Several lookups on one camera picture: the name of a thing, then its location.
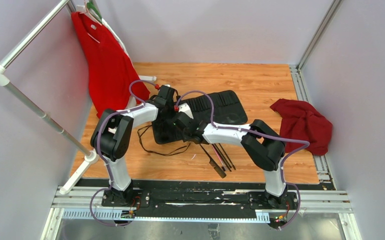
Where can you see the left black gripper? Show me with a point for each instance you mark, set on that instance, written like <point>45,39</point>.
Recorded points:
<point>173,110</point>

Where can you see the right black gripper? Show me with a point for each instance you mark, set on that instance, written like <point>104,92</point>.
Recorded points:
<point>184,138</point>

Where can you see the black angled brush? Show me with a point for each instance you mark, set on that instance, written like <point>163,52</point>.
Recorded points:
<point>224,160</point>

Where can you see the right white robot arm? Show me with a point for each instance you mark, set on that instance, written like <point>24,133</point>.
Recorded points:
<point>262,144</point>

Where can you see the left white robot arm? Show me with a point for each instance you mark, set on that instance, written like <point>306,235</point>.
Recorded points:
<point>113,132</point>

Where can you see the black comb brush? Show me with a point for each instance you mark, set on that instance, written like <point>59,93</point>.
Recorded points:
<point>213,163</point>

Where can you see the thin black eyeliner brush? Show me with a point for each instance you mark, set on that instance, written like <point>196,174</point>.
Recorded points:
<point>228,159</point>

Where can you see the red hanging shirt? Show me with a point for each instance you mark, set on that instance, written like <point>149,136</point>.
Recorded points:
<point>110,70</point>

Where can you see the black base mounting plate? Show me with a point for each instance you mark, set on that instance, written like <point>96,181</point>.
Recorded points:
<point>201,199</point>

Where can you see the dark red crumpled cloth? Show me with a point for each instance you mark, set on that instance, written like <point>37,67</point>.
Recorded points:
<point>301,121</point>

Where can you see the green white hangers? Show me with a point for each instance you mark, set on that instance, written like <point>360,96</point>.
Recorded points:
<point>90,10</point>

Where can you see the metal clothes rack pole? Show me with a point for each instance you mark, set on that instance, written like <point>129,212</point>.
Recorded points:
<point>51,71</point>

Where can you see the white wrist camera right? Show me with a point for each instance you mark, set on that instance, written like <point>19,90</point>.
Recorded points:
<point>183,111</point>

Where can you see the pink handled makeup brush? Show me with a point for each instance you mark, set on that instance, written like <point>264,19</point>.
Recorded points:
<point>219,157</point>

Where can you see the aluminium frame post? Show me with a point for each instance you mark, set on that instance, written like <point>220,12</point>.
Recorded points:
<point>328,16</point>

